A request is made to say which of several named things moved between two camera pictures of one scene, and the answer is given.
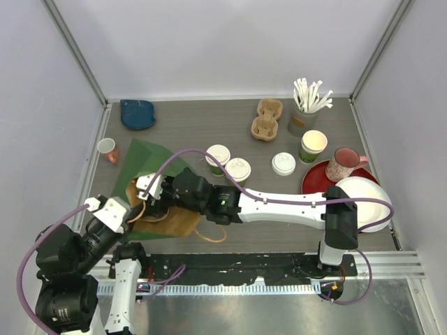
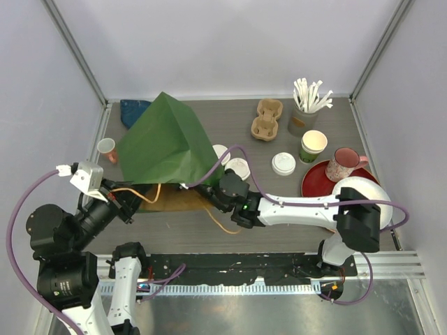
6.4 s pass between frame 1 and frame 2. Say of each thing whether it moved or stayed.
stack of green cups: stayed
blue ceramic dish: stayed
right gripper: moved
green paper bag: moved
